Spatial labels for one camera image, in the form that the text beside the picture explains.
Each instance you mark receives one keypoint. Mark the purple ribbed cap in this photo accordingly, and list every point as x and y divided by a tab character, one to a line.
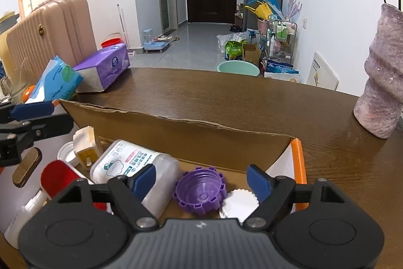
200	191

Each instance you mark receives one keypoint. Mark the pink textured vase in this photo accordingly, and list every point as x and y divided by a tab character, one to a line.
379	108

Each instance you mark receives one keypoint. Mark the yellow watering can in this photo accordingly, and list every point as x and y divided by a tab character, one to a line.
263	11

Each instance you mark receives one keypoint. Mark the red cardboard box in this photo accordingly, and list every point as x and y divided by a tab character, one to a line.
195	143

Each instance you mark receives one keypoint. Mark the red white lint brush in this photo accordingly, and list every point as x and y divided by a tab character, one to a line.
57	175

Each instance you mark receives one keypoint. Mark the red bucket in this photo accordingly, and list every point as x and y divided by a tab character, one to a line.
113	39

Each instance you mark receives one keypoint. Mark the green plastic basin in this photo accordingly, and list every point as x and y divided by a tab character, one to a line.
238	67

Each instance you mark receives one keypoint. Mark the blue pet feeder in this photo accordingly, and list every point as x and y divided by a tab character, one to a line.
153	44

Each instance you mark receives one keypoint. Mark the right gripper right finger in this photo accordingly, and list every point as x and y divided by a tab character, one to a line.
274	195

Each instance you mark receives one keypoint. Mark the clear drinking glass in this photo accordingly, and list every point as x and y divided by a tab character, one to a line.
15	85

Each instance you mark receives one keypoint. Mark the beige square plug adapter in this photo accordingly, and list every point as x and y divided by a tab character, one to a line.
87	146

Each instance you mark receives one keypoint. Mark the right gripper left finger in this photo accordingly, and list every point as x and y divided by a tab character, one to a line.
127	194

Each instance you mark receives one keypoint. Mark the purple tissue pack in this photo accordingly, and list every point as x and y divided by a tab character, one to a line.
102	68

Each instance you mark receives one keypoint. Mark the white ribbed cap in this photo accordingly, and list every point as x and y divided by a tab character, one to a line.
67	154

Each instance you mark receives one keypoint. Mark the pink ribbed suitcase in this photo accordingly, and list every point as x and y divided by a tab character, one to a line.
58	28

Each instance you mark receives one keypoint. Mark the white wipes bottle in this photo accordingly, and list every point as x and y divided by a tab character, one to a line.
125	158

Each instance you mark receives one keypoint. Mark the white round lid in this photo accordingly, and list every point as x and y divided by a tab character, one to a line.
239	204

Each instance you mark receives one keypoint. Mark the orange fruit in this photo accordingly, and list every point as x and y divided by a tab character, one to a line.
27	93

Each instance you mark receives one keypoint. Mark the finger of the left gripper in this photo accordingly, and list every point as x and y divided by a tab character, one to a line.
50	126
32	110

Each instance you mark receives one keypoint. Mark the yellow thermos jug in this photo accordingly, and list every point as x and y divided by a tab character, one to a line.
8	20

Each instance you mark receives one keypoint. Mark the wire storage rack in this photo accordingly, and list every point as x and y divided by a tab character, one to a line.
280	41

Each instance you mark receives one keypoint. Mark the blue tissue pack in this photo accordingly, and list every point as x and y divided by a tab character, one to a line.
58	81

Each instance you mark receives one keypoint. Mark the small white spray bottle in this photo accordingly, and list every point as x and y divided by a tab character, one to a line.
25	213

